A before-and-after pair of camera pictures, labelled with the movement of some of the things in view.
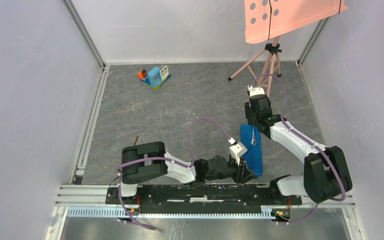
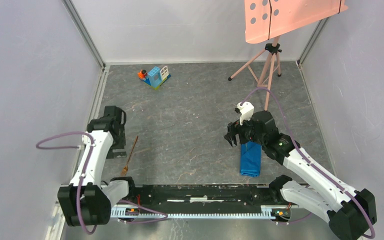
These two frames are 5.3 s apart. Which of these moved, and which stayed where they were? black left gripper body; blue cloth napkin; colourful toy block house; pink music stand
Moved: black left gripper body
Stayed: pink music stand; blue cloth napkin; colourful toy block house
